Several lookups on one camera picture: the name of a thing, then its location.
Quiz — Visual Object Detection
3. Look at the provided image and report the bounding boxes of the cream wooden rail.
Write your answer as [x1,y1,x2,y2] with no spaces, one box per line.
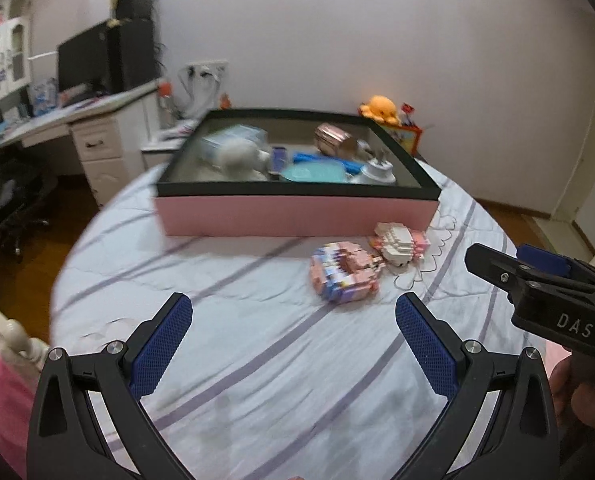
[0,287,48,366]

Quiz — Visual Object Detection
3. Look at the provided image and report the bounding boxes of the pink and purple block toy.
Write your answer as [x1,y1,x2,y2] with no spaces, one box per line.
[310,241,383,303]

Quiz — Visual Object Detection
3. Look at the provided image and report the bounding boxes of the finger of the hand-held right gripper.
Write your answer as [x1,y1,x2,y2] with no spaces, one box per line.
[517,244,595,291]
[465,243,533,305]

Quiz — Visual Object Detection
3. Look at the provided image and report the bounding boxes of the white figurine toy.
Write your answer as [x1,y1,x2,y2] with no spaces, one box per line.
[216,139,271,182]

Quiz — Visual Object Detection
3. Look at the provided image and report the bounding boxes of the clear plastic case green label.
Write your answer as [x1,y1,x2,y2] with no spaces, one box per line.
[200,125,269,161]

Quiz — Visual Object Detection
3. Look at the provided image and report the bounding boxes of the light blue plastic stick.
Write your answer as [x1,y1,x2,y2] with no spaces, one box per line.
[292,151,365,171]

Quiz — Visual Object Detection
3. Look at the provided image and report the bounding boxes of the packets on cabinet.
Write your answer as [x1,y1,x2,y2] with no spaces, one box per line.
[158,121,198,140]

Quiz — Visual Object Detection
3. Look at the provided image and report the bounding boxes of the black speaker box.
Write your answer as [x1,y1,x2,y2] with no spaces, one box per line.
[115,0,154,21]

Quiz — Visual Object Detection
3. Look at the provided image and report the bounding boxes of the teal egg-shaped case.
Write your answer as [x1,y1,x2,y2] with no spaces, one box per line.
[280,160,351,184]

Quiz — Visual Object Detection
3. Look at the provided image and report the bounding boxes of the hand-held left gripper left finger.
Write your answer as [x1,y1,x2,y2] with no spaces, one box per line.
[26,292,194,480]

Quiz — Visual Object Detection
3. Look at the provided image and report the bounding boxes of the white striped tablecloth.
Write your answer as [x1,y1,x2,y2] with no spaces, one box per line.
[50,157,553,480]

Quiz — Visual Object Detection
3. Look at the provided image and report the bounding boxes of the pink box with black rim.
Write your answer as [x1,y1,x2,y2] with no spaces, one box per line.
[152,107,442,237]

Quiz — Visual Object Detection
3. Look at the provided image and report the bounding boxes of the orange octopus plush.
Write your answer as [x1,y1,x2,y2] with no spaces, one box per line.
[360,95,402,126]

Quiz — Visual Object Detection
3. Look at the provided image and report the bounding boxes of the white glass-door cabinet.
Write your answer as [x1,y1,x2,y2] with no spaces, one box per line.
[0,15,32,108]

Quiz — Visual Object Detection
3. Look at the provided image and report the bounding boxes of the black power cables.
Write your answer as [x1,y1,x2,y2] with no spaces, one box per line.
[178,67,223,118]

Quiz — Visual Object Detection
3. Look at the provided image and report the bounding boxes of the white and pink block toy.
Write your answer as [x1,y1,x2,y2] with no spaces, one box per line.
[367,221,431,266]

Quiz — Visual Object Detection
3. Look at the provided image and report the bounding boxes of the small white cabinet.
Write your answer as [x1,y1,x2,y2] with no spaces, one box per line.
[142,117,203,171]

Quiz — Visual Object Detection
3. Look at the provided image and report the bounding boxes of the person's right hand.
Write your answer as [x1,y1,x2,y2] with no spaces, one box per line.
[550,355,595,430]

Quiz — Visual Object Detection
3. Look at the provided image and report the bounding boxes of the orange storage crate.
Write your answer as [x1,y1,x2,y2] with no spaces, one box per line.
[377,120,423,158]

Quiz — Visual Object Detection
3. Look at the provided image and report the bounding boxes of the white desk with drawers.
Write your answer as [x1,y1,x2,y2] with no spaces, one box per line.
[0,79,161,208]

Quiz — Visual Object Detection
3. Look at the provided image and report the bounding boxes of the clear bottle orange cap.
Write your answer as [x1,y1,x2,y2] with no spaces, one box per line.
[158,80,176,128]

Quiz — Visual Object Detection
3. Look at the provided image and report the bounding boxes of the black computer tower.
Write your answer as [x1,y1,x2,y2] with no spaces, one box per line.
[105,17,158,95]

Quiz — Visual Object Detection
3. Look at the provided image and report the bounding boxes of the blue display box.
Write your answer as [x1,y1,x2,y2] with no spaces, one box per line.
[30,79,59,115]

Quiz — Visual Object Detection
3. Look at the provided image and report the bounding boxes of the white wall outlet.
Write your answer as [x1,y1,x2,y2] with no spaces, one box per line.
[185,59,229,81]

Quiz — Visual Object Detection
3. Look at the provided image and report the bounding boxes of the rose gold cylinder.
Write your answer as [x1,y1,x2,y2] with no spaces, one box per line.
[315,122,361,157]

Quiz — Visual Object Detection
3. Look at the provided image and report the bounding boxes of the black office chair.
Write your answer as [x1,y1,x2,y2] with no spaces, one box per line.
[0,155,58,261]

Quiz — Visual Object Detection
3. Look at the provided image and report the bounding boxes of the pink cloth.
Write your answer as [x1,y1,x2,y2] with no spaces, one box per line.
[0,320,41,480]

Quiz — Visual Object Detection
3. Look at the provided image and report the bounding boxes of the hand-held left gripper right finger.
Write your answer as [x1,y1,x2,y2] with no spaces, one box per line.
[395,291,561,480]

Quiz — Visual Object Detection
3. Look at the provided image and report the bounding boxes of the black computer monitor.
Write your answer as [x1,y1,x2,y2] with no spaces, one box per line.
[56,21,111,96]

